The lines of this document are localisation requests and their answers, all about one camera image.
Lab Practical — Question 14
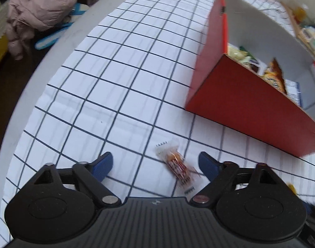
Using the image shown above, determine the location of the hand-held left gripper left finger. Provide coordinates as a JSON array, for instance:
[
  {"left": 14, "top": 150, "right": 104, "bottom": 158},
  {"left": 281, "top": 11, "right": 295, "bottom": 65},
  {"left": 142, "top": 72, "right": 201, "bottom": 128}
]
[{"left": 31, "top": 152, "right": 122, "bottom": 208}]

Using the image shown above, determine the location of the blue snack packet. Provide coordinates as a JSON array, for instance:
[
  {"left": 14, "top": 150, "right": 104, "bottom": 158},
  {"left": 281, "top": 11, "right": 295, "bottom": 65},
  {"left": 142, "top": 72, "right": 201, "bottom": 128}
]
[{"left": 285, "top": 80, "right": 302, "bottom": 107}]

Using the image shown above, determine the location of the orange snack packet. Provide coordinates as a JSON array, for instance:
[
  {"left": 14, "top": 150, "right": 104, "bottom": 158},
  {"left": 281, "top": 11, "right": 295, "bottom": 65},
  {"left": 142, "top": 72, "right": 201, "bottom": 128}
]
[{"left": 262, "top": 58, "right": 287, "bottom": 95}]

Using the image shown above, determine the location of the red cardboard box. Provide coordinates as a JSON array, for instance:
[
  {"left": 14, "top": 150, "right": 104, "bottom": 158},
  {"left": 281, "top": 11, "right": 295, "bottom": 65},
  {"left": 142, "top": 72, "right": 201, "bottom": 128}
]
[{"left": 184, "top": 0, "right": 315, "bottom": 158}]

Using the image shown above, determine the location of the small red striped snack packet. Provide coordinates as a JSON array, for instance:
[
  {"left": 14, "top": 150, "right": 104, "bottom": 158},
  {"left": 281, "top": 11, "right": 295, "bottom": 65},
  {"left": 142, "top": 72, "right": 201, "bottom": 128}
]
[{"left": 155, "top": 139, "right": 203, "bottom": 195}]

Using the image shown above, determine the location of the checked white tablecloth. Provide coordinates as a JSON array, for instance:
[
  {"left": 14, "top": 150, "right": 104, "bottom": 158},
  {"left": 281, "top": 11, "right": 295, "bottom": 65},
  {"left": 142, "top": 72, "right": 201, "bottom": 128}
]
[{"left": 0, "top": 0, "right": 315, "bottom": 248}]

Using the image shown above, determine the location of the pale yellow snack packet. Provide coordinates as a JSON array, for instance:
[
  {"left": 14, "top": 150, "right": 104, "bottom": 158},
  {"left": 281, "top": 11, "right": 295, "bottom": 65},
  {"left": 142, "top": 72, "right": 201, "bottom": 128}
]
[{"left": 228, "top": 44, "right": 253, "bottom": 64}]

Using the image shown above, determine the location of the pink padded jacket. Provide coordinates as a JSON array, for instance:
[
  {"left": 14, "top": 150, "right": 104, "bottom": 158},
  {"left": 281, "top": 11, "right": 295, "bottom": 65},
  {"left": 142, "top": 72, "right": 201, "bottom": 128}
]
[{"left": 5, "top": 0, "right": 98, "bottom": 60}]

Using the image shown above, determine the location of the wooden corner shelf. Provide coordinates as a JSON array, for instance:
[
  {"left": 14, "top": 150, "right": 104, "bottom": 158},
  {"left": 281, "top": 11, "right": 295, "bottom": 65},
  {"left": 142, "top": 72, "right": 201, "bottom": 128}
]
[{"left": 281, "top": 1, "right": 315, "bottom": 65}]

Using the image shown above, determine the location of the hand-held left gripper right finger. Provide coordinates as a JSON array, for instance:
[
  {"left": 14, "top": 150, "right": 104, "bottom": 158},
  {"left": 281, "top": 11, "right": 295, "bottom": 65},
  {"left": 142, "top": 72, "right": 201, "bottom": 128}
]
[{"left": 190, "top": 152, "right": 287, "bottom": 204}]

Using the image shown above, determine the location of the bottle of orange liquid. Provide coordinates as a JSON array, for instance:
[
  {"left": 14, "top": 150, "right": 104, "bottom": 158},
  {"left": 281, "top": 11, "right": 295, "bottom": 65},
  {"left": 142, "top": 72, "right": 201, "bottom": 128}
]
[{"left": 293, "top": 6, "right": 309, "bottom": 24}]

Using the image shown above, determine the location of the blue and white bag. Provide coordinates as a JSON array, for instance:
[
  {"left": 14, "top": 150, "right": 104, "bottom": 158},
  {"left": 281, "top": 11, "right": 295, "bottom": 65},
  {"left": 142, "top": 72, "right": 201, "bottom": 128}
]
[{"left": 34, "top": 2, "right": 87, "bottom": 50}]

